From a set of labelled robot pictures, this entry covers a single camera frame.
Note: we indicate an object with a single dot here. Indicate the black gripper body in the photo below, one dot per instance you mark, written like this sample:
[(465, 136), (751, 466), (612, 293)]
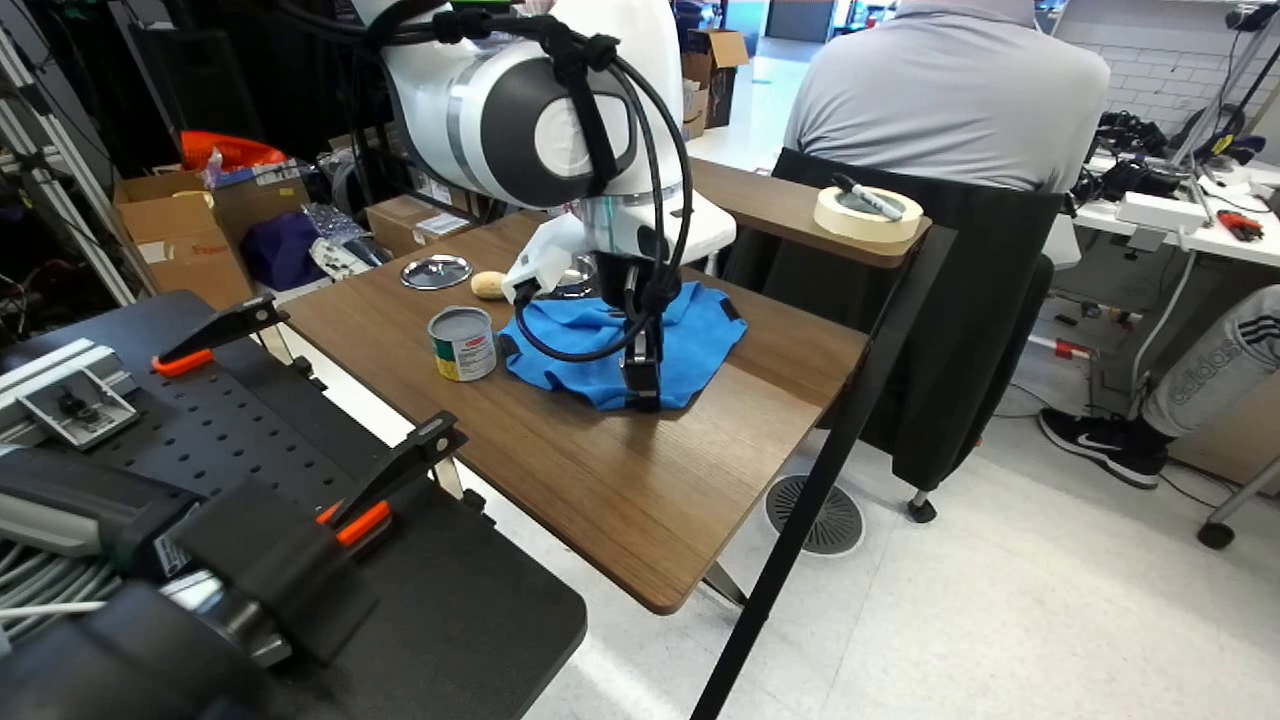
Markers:
[(633, 300)]

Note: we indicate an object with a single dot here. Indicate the blue towel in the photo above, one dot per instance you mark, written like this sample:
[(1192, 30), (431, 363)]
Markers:
[(700, 344)]

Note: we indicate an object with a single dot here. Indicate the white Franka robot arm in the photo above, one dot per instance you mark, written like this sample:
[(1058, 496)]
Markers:
[(452, 114)]

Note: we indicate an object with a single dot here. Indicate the small beige round object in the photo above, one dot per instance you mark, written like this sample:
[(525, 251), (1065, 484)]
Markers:
[(490, 284)]

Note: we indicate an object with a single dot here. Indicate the wooden raised shelf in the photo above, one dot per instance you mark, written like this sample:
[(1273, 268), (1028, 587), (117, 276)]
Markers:
[(764, 201)]

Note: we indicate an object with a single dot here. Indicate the tin can with label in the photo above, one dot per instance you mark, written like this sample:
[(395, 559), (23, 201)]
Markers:
[(460, 344)]

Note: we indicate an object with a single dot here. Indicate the flat silver metal dish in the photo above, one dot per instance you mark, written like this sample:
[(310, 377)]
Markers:
[(438, 272)]

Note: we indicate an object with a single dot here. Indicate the black metal table leg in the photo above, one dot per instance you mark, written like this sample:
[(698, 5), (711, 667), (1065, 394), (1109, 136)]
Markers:
[(852, 412)]

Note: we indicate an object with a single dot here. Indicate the round grey floor base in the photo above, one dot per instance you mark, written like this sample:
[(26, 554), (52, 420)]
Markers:
[(832, 524)]

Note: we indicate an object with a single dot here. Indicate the small closed cardboard box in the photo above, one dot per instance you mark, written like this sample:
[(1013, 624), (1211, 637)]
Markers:
[(401, 221)]

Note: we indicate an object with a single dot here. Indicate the open background cardboard box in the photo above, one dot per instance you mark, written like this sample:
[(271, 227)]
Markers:
[(714, 64)]

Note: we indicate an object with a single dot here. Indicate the white tape roll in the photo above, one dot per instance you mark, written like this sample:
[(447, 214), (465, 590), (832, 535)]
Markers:
[(868, 217)]

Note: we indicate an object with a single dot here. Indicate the large black orange clamp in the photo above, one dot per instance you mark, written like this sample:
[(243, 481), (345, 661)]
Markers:
[(385, 484)]

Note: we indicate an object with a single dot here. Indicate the black perforated mounting board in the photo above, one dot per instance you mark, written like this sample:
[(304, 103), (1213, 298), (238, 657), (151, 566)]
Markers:
[(442, 624)]

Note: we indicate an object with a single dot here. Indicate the office chair with black jacket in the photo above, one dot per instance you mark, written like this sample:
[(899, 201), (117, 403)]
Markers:
[(963, 322)]

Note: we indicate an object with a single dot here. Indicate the person in grey shirt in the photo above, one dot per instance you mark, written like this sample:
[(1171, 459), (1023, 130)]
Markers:
[(963, 106)]

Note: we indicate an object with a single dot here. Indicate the small black orange clamp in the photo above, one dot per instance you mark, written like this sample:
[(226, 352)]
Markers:
[(215, 339)]

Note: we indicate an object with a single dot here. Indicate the orange plastic item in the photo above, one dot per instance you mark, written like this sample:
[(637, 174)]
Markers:
[(226, 147)]

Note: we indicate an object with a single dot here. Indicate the large open cardboard box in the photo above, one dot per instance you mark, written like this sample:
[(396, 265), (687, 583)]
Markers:
[(187, 243)]

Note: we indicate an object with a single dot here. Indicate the black sneaker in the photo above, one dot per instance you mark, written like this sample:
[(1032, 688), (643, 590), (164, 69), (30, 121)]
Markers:
[(1105, 444)]

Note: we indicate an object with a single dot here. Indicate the leg in grey trousers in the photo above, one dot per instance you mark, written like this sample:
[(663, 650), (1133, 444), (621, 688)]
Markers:
[(1221, 366)]

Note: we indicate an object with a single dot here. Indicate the white desk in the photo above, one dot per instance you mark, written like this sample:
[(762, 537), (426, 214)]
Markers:
[(1202, 227)]

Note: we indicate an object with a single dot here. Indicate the red hand tool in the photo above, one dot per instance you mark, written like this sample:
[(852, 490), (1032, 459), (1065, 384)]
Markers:
[(1243, 227)]

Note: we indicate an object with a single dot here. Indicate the silver metal bracket plate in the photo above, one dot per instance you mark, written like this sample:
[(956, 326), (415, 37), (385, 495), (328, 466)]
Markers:
[(77, 405)]

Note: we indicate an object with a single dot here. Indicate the aluminium frame profile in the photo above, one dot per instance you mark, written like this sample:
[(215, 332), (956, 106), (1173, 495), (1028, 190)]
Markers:
[(60, 185)]

